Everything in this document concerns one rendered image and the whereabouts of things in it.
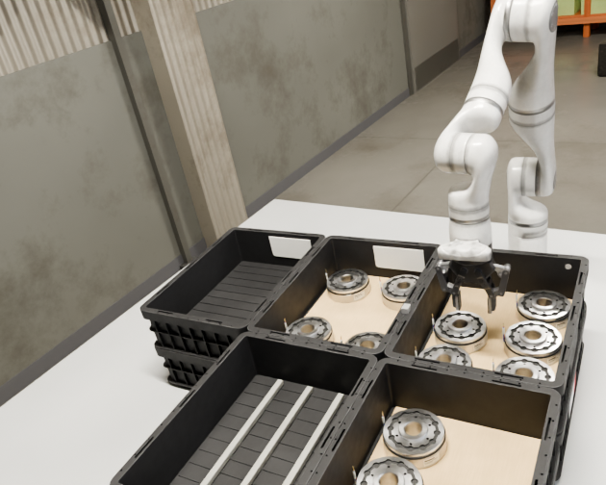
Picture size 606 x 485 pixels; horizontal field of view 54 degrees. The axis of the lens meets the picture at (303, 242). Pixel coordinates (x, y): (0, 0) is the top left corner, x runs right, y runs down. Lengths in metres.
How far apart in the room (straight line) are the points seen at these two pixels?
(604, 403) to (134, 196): 2.53
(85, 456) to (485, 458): 0.85
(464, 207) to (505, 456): 0.41
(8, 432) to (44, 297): 1.46
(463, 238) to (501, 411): 0.30
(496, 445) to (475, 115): 0.55
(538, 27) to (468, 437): 0.73
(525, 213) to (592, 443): 0.55
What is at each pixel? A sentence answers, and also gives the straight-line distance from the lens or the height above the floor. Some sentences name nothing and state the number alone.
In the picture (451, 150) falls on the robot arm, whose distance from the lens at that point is 1.03.
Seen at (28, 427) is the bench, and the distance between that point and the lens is 1.62.
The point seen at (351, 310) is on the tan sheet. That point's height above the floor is 0.83.
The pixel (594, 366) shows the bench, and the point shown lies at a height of 0.70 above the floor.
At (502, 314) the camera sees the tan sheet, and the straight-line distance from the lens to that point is 1.33.
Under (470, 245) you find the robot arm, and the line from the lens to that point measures 1.07.
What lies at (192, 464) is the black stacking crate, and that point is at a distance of 1.14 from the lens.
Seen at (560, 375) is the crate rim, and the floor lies 0.93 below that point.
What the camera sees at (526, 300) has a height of 0.86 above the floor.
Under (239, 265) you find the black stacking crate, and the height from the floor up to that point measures 0.83.
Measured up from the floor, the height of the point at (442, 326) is 0.86.
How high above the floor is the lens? 1.62
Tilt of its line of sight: 28 degrees down
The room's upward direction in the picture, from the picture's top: 12 degrees counter-clockwise
